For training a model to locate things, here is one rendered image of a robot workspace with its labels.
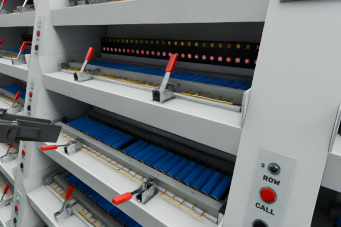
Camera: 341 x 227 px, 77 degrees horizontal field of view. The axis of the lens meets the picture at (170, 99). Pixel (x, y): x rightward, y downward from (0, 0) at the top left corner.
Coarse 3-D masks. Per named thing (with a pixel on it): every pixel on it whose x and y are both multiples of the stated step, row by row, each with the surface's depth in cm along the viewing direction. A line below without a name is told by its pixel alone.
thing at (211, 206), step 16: (64, 128) 64; (96, 144) 55; (112, 160) 50; (128, 160) 48; (144, 176) 45; (160, 176) 43; (176, 192) 40; (192, 192) 39; (192, 208) 37; (208, 208) 36
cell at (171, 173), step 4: (184, 160) 48; (176, 164) 48; (180, 164) 47; (184, 164) 48; (172, 168) 46; (176, 168) 46; (180, 168) 46; (168, 172) 45; (172, 172) 45; (176, 172) 45; (172, 176) 44
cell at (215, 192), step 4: (224, 176) 43; (228, 176) 43; (224, 180) 42; (228, 180) 42; (220, 184) 41; (224, 184) 41; (228, 184) 42; (216, 188) 40; (220, 188) 40; (224, 188) 40; (212, 192) 40; (216, 192) 39; (220, 192) 39; (224, 192) 40; (216, 196) 38; (220, 196) 39
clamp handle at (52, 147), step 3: (69, 141) 55; (63, 144) 55; (66, 144) 55; (69, 144) 56; (42, 147) 50; (45, 147) 50; (48, 147) 51; (51, 147) 51; (54, 147) 52; (57, 147) 53; (60, 147) 53; (42, 150) 50
